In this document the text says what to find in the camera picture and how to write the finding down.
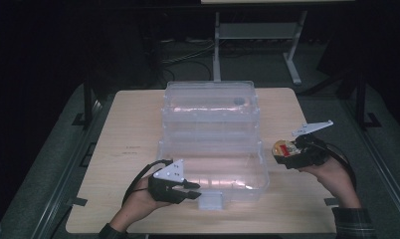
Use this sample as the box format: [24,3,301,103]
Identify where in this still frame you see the aluminium frame rail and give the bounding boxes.
[30,99,101,239]
[340,99,400,222]

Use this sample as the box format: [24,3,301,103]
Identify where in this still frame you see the black metal stand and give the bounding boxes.
[352,71,383,129]
[72,71,100,127]

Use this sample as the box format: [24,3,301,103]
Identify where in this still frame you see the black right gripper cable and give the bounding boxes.
[324,142,358,191]

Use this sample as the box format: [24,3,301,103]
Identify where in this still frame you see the black floor cable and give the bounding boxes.
[159,39,216,66]
[161,59,213,84]

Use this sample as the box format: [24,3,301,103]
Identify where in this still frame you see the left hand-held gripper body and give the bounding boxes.
[147,158,190,205]

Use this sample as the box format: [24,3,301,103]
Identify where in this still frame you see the small red and yellow item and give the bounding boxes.
[271,139,302,158]

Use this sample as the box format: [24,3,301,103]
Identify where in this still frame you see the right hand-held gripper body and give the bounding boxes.
[275,119,334,170]

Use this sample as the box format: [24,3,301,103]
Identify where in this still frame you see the person's right hand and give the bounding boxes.
[297,158,362,209]

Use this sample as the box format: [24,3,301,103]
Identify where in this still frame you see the person's left hand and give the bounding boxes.
[108,174,172,234]

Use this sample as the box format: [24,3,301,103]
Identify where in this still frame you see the grey metal desk frame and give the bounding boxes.
[212,10,308,87]

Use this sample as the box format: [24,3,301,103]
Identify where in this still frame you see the clear plastic storage box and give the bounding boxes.
[156,80,271,211]

